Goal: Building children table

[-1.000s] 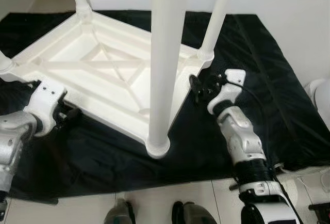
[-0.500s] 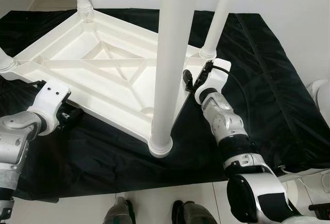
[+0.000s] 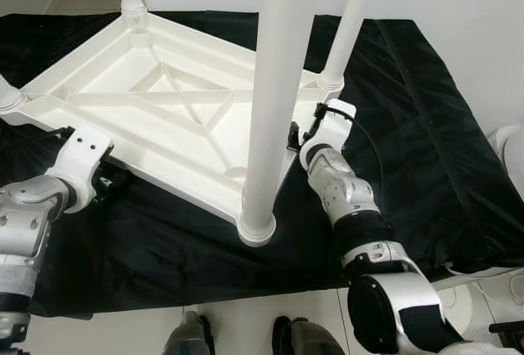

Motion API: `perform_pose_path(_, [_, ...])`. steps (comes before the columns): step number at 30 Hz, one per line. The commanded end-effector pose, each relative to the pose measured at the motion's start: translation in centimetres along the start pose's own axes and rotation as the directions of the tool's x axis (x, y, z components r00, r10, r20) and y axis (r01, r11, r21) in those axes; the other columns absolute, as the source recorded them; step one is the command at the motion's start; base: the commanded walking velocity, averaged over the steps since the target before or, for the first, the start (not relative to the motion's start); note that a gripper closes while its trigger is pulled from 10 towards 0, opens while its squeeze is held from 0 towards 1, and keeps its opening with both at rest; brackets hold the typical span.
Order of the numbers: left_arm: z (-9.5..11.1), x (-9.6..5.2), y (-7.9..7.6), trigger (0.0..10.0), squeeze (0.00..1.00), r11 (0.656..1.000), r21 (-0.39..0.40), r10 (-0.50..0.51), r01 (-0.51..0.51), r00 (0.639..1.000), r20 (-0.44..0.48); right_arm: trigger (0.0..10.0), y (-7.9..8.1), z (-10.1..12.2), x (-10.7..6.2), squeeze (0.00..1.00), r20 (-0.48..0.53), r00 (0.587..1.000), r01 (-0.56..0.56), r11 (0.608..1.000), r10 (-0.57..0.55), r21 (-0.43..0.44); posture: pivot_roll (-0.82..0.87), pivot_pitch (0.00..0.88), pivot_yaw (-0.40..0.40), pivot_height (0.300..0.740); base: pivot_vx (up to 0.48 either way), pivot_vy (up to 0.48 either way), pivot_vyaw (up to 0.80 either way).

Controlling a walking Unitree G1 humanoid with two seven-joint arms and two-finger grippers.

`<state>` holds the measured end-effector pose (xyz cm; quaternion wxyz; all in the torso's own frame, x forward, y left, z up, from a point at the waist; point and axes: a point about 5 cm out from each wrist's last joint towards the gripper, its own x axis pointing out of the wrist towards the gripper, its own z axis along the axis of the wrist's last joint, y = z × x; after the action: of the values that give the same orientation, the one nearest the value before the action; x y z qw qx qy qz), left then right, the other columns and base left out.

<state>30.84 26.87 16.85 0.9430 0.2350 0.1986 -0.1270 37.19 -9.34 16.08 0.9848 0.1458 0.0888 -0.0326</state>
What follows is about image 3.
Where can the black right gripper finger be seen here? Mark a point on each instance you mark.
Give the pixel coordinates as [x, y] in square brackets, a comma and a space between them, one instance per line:
[293, 137]

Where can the white plastic table top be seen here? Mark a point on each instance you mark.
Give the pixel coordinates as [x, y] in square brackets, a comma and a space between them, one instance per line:
[147, 93]

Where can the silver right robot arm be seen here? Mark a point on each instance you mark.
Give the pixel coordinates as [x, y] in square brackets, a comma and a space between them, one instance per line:
[344, 191]

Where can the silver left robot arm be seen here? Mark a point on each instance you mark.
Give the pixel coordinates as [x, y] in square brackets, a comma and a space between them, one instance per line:
[24, 224]

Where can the black table cloth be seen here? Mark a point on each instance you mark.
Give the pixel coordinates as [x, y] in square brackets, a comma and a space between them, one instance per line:
[442, 167]

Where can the grey left robot foot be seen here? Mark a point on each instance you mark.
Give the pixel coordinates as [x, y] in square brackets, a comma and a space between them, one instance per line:
[190, 337]

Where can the grey robot foot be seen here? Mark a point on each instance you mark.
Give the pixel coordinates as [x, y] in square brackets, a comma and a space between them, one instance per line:
[307, 339]
[190, 337]

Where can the magenta vacuum cleaner part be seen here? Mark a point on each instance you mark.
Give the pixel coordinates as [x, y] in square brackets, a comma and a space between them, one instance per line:
[517, 338]

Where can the grey right robot foot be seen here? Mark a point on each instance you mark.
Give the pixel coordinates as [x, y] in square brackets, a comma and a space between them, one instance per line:
[307, 339]

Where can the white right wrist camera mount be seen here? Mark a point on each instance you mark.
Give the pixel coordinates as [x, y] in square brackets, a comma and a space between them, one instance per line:
[336, 122]

